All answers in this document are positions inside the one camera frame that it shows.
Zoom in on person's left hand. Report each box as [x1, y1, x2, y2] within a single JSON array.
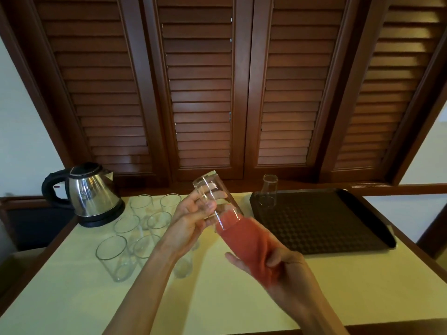
[[153, 189, 228, 264]]

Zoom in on person's right hand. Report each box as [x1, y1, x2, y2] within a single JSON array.
[[225, 244, 334, 323]]

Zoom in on group of clear glasses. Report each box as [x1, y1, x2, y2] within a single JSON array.
[[95, 193, 203, 283]]

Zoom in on red cloth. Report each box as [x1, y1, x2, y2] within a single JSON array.
[[214, 209, 285, 288]]

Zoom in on dark brown textured tray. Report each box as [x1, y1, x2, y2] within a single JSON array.
[[249, 188, 397, 255]]

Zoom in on person's left forearm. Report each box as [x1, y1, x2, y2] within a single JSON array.
[[103, 247, 175, 335]]

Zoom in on steel electric kettle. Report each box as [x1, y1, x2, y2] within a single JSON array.
[[76, 202, 126, 228], [41, 162, 126, 228]]

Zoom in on brown louvered wooden shutter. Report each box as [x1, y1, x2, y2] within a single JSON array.
[[319, 0, 447, 184], [244, 0, 371, 180], [141, 0, 254, 182], [10, 0, 170, 182]]

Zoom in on brown wooden wall rail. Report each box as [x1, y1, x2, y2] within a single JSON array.
[[349, 183, 447, 197]]

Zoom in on brown wooden door frame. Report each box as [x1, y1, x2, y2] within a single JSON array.
[[417, 202, 447, 261]]

